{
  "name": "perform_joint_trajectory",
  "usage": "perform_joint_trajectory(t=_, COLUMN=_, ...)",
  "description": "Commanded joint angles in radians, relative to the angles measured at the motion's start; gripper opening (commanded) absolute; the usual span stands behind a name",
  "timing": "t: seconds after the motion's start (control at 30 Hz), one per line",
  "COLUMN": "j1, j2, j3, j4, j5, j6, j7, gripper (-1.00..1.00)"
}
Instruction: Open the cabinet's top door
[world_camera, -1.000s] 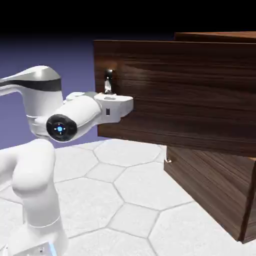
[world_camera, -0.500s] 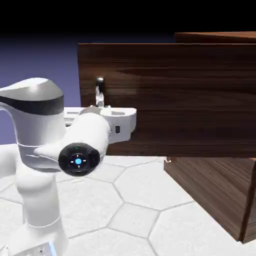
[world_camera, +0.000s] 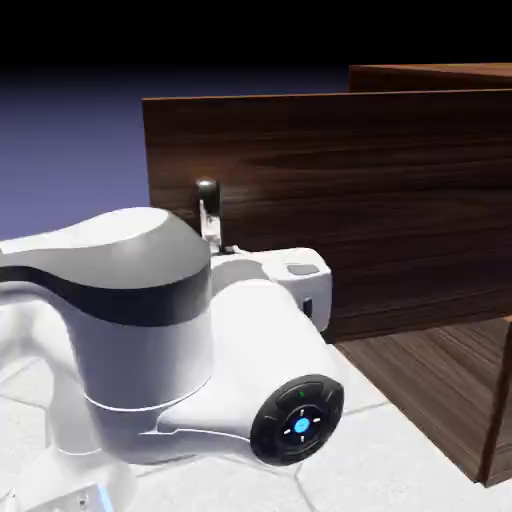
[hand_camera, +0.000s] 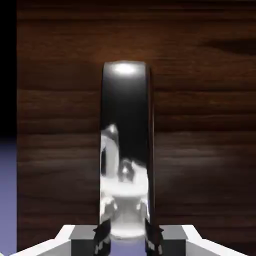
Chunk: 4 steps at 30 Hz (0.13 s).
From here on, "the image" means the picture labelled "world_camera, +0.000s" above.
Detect dark wood cabinet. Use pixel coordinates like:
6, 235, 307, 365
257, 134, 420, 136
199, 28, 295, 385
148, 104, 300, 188
333, 62, 512, 489

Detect dark wood cabinet door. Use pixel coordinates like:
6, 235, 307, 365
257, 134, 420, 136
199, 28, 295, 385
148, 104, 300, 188
141, 88, 512, 345

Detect curved silver metal handle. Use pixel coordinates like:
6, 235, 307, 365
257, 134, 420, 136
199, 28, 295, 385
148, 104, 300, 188
195, 178, 222, 225

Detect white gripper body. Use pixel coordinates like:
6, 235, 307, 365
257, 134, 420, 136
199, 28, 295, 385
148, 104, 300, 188
210, 244, 282, 281

